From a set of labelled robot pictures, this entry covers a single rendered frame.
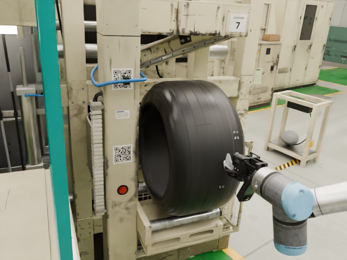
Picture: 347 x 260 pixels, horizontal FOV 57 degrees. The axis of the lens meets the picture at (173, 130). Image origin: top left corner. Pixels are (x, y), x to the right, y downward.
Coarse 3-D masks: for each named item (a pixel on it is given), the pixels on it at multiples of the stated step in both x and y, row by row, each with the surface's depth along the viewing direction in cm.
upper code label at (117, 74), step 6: (114, 72) 108; (120, 72) 109; (126, 72) 110; (132, 72) 111; (114, 78) 109; (120, 78) 110; (132, 78) 112; (114, 84) 110; (120, 84) 111; (132, 84) 112
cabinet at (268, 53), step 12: (228, 48) 584; (264, 48) 568; (276, 48) 589; (228, 60) 589; (264, 60) 579; (276, 60) 601; (228, 72) 594; (264, 72) 590; (276, 72) 614; (264, 84) 602; (252, 96) 591; (264, 96) 615; (252, 108) 607
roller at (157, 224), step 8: (216, 208) 142; (176, 216) 135; (184, 216) 136; (192, 216) 137; (200, 216) 138; (208, 216) 140; (216, 216) 142; (152, 224) 130; (160, 224) 131; (168, 224) 132; (176, 224) 134
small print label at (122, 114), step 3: (117, 111) 114; (120, 111) 114; (123, 111) 115; (126, 111) 115; (129, 111) 116; (117, 114) 114; (120, 114) 115; (123, 114) 115; (126, 114) 116; (129, 114) 116; (117, 117) 115; (120, 117) 115; (123, 117) 116; (126, 117) 116; (129, 117) 117
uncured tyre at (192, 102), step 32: (160, 96) 123; (192, 96) 120; (224, 96) 125; (160, 128) 164; (192, 128) 112; (224, 128) 116; (160, 160) 164; (192, 160) 111; (160, 192) 153; (192, 192) 115; (224, 192) 122
